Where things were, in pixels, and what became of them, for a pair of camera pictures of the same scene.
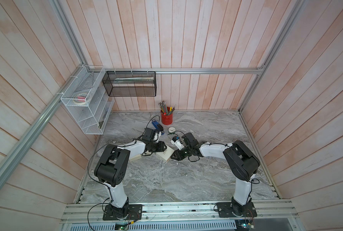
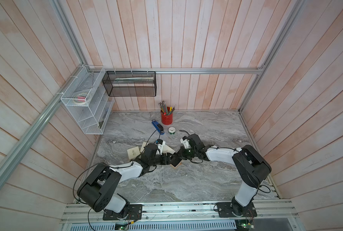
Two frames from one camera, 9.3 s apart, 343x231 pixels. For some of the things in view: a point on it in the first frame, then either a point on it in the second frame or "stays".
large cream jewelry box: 166,154 stays
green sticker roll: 171,130 stays
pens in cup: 163,106 stays
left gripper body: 156,147 to 161,160
